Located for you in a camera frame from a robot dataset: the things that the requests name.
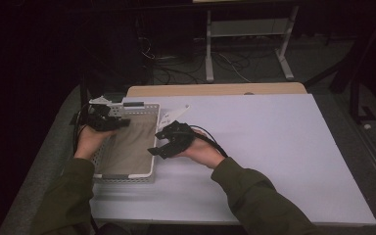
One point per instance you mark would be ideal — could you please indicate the person's right hand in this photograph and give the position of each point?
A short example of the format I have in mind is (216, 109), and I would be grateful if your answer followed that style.
(204, 151)

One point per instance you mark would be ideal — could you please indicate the small white round object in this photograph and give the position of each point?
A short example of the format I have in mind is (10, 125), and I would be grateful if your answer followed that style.
(367, 126)

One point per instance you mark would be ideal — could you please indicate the white metal desk frame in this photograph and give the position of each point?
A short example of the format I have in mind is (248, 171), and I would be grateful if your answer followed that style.
(209, 49)

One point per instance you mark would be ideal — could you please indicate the wooden table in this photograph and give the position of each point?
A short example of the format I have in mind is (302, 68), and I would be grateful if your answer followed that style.
(215, 89)

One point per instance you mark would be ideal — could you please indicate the person's left hand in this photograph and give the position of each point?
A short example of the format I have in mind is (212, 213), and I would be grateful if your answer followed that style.
(89, 142)

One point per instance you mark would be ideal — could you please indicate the beige pants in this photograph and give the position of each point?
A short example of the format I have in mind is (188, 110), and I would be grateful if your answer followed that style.
(130, 150)

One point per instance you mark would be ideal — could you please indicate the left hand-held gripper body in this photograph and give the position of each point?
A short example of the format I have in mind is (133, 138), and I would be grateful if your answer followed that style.
(102, 119)

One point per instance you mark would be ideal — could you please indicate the white board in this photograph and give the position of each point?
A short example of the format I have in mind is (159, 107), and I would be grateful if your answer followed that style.
(274, 147)

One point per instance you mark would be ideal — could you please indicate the white perforated plastic basket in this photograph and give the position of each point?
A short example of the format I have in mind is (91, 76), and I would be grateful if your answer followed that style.
(125, 178)

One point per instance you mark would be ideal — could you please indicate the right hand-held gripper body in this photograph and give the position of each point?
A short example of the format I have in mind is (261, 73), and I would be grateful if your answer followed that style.
(179, 137)

